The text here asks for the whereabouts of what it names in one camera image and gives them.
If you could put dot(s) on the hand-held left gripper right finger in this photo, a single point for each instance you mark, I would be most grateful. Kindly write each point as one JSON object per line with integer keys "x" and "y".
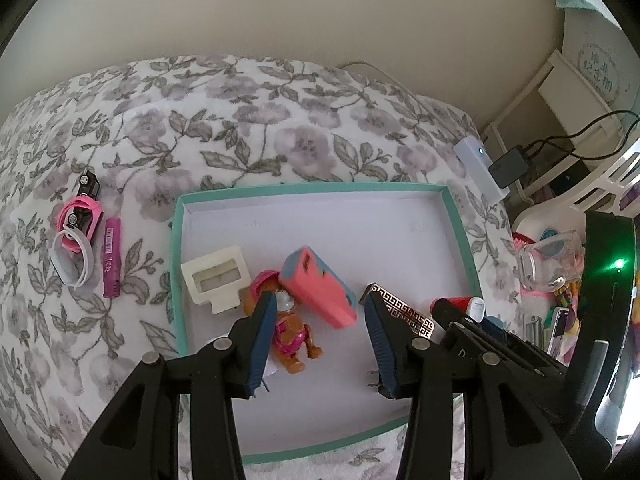
{"x": 380, "y": 340}

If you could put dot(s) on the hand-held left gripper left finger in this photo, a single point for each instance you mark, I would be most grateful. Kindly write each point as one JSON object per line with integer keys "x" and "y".
{"x": 260, "y": 340}

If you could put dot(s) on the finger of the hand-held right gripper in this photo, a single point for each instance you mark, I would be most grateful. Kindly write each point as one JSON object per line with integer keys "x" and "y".
{"x": 450, "y": 312}
{"x": 525, "y": 372}

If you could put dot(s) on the red and white tube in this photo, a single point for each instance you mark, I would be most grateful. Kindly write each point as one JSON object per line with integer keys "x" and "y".
{"x": 460, "y": 304}

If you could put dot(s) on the brown toy dog figure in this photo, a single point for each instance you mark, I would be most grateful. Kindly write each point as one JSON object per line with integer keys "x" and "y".
{"x": 292, "y": 335}

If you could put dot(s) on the gold greek-key patterned box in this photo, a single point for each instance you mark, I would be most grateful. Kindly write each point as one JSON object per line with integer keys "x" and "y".
{"x": 405, "y": 315}

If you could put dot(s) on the black box-shaped adapter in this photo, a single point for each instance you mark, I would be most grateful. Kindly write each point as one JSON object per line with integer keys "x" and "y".
{"x": 372, "y": 380}

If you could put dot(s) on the coral and blue case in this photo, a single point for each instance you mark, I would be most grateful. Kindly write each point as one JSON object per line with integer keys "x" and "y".
{"x": 320, "y": 287}

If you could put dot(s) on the white plastic frame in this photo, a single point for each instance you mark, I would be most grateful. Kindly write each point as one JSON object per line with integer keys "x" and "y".
{"x": 192, "y": 275}

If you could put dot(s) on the teal cardboard box tray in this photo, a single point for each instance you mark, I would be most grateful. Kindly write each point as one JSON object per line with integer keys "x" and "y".
{"x": 325, "y": 225}

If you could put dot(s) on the clear plastic jar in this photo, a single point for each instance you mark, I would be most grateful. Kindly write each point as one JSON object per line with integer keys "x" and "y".
{"x": 550, "y": 255}

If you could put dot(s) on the pile of colourful stationery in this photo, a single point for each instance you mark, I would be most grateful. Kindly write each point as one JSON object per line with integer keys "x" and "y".
{"x": 560, "y": 320}

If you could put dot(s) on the white plastic basket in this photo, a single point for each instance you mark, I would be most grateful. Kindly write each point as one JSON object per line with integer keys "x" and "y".
{"x": 612, "y": 175}

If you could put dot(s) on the black power brick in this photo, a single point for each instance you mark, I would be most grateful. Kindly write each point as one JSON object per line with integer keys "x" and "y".
{"x": 510, "y": 167}

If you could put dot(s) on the white device with light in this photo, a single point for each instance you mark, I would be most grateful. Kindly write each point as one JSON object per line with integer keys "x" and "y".
{"x": 480, "y": 170}

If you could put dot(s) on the purple tube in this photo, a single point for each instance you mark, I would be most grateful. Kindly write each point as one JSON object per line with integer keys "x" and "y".
{"x": 111, "y": 260}

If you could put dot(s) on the white shelf unit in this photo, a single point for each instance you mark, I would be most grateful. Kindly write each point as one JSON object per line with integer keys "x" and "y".
{"x": 575, "y": 90}

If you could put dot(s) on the clear tape roll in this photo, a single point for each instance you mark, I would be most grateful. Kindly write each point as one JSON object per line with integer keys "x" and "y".
{"x": 86, "y": 260}

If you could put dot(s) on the grey floral blanket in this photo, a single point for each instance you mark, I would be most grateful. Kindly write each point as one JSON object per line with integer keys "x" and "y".
{"x": 300, "y": 135}

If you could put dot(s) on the white printed storage box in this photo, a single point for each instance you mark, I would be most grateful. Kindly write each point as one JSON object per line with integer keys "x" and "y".
{"x": 595, "y": 60}

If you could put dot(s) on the pink toy car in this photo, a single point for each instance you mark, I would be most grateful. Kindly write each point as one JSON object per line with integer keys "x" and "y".
{"x": 82, "y": 207}

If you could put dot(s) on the black toy car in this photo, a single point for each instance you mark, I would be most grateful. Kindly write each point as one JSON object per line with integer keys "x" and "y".
{"x": 89, "y": 185}

